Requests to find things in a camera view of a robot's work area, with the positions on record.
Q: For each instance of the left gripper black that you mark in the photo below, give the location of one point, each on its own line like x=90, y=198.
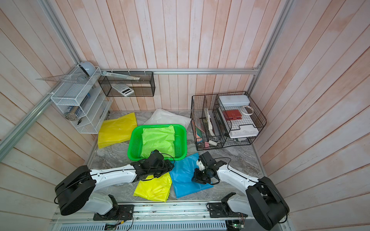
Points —
x=166, y=167

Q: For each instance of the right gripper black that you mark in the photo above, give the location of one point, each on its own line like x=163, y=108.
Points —
x=197, y=176

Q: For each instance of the neon yellow raincoat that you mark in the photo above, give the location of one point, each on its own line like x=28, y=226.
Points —
x=154, y=189

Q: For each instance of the blue raincoat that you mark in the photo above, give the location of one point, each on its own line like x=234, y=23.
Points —
x=182, y=175

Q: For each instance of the lime green raincoat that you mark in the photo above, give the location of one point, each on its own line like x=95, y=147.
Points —
x=161, y=139

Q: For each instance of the green plastic basket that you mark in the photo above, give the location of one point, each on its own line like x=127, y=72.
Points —
x=180, y=143

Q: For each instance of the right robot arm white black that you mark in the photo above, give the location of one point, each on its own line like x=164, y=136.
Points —
x=261, y=200

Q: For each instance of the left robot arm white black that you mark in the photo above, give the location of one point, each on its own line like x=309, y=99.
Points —
x=78, y=191

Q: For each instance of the white folded raincoat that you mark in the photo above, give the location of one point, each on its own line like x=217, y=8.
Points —
x=163, y=117

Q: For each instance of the metal ruler in basket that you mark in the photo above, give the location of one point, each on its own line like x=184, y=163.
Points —
x=121, y=76

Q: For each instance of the white flat box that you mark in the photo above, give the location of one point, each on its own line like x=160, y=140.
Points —
x=244, y=131

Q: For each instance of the red card holder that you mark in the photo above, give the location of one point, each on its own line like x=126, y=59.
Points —
x=232, y=115

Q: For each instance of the white pencil case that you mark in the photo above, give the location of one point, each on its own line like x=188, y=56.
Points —
x=234, y=100

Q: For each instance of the white calculator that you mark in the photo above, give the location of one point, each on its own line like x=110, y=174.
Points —
x=123, y=89

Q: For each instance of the rolled silver item on shelf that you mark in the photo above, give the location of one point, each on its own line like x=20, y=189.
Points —
x=73, y=113

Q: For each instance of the clear triangle ruler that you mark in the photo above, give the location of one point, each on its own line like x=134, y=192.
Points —
x=78, y=78

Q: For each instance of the grey round tape dispenser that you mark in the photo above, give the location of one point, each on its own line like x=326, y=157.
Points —
x=88, y=68

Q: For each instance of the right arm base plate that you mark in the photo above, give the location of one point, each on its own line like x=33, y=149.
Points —
x=222, y=210

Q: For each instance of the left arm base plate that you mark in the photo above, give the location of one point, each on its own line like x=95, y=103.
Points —
x=122, y=212

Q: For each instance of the black wire desk organizer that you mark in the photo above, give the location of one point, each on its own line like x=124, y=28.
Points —
x=225, y=119

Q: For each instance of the black mesh wall basket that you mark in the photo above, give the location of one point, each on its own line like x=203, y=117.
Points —
x=145, y=87

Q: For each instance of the white wire shelf rack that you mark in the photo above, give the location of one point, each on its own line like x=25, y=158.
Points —
x=90, y=98

